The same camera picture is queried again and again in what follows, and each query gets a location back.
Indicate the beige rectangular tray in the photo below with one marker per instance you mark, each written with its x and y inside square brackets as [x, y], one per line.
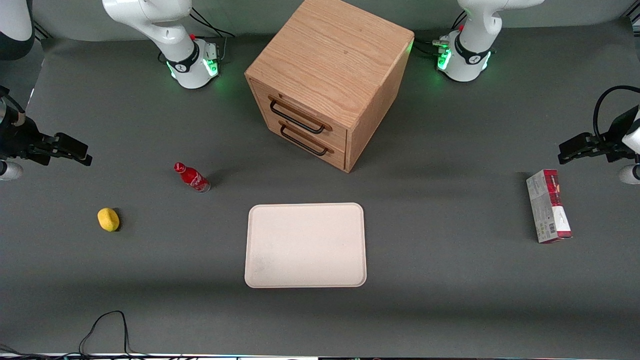
[305, 245]

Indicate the yellow lemon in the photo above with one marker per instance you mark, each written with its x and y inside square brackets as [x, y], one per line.
[108, 219]

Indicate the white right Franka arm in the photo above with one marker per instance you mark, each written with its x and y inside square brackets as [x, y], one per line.
[175, 35]

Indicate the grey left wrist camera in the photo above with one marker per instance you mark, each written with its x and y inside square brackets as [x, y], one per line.
[630, 175]

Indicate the red soda bottle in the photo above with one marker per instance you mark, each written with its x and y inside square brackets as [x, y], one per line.
[192, 177]

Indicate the oak wooden drawer cabinet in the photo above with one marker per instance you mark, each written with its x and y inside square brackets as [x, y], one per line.
[335, 55]

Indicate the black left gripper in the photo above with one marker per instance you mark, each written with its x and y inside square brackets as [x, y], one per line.
[614, 132]

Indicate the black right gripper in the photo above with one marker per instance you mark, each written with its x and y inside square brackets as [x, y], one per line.
[20, 138]

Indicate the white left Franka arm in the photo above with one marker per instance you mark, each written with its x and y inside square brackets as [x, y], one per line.
[472, 45]

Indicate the grey and red carton box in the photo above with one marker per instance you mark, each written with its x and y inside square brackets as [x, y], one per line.
[547, 207]

